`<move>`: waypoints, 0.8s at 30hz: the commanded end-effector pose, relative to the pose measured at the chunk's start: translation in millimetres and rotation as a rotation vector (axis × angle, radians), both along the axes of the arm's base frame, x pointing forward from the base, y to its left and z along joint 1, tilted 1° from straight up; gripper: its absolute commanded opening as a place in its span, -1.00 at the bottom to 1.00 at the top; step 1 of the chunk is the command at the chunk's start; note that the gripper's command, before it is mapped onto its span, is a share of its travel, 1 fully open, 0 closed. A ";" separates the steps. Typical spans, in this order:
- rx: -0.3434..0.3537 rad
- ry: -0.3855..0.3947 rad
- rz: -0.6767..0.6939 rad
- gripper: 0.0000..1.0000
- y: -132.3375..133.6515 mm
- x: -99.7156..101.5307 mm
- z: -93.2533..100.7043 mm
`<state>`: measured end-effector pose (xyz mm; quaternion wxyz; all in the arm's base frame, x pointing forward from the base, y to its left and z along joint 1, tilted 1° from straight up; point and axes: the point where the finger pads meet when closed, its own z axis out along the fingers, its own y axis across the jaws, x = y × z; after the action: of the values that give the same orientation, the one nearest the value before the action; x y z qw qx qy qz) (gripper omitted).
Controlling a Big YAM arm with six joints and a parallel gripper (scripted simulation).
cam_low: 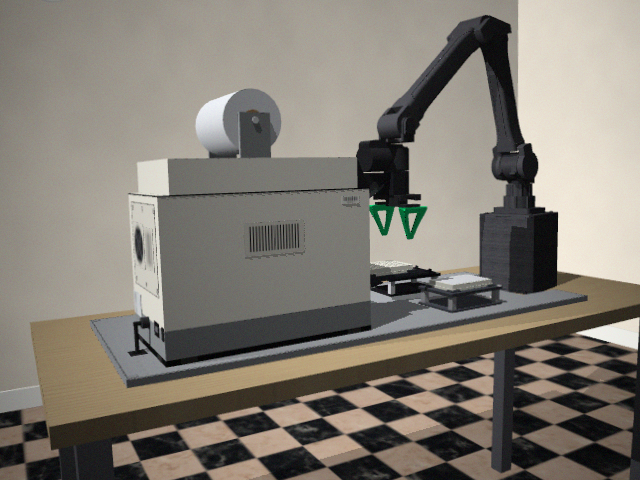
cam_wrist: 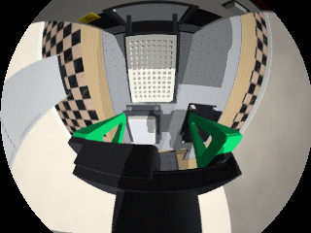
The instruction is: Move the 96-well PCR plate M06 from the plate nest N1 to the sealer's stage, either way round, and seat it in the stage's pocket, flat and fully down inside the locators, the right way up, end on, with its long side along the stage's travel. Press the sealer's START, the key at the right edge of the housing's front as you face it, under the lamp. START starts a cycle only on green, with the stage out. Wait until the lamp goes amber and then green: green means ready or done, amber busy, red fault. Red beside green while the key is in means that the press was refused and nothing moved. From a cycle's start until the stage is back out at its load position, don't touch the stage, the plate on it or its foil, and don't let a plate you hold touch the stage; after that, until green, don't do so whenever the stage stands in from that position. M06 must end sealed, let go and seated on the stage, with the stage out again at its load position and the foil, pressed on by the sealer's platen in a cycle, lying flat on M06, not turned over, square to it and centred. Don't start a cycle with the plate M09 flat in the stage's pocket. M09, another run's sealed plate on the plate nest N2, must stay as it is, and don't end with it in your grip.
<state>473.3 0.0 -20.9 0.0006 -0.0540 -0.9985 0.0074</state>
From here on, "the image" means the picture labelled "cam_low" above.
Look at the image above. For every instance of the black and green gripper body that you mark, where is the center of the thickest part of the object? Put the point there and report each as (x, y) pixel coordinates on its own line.
(399, 200)

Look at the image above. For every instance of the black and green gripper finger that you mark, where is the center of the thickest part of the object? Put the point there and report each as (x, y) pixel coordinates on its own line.
(389, 213)
(404, 212)

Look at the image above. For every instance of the white flat plate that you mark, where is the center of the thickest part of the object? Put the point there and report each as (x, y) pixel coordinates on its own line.
(462, 282)

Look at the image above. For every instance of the grey cylinder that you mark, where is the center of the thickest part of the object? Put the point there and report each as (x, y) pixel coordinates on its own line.
(217, 121)

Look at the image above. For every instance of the white well plate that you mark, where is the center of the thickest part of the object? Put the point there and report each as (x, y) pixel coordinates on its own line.
(389, 267)

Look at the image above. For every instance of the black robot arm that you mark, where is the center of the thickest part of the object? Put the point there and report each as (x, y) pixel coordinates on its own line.
(399, 120)

